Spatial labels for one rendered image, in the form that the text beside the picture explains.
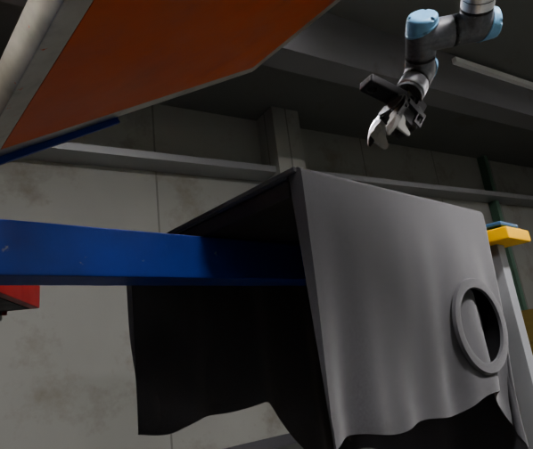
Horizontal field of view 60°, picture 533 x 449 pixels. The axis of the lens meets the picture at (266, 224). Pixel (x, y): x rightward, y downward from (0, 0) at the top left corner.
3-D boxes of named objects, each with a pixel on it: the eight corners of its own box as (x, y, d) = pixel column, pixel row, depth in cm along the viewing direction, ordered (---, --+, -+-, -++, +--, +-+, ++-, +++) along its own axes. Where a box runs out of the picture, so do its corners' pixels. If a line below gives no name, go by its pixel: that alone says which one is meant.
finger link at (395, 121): (412, 142, 100) (415, 123, 107) (395, 123, 99) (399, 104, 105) (400, 150, 102) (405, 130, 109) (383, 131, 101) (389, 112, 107)
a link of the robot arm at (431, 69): (410, 45, 122) (409, 75, 128) (398, 67, 116) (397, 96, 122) (441, 47, 119) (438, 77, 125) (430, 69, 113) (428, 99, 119)
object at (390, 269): (482, 425, 78) (437, 223, 87) (537, 427, 72) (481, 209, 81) (290, 512, 48) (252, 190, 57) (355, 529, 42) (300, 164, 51)
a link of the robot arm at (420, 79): (415, 65, 114) (391, 83, 120) (410, 75, 111) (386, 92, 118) (435, 87, 116) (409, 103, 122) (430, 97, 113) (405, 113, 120)
